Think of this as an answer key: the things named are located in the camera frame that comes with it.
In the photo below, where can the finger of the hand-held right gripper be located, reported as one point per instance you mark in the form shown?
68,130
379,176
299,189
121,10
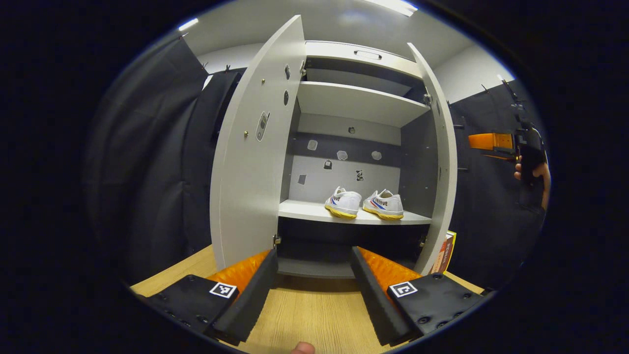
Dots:
491,141
506,158

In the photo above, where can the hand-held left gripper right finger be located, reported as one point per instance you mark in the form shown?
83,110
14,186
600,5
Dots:
368,295

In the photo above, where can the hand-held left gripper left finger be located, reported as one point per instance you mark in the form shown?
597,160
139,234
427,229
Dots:
255,300

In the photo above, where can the white cabinet door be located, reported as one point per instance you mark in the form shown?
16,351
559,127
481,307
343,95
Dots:
444,187
245,196

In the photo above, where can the white shoe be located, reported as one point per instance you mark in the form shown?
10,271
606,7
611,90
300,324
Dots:
383,205
343,202

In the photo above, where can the white shoe cabinet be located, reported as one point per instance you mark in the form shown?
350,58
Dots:
354,101

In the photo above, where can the white cabinet drawer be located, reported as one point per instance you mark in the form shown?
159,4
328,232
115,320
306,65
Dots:
324,51

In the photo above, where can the yellow book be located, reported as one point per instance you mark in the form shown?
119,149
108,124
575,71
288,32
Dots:
443,253

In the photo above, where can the ceiling light panel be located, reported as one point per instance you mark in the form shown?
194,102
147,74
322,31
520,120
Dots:
393,6

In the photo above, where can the ceiling light strip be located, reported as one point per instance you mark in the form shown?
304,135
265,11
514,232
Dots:
188,24

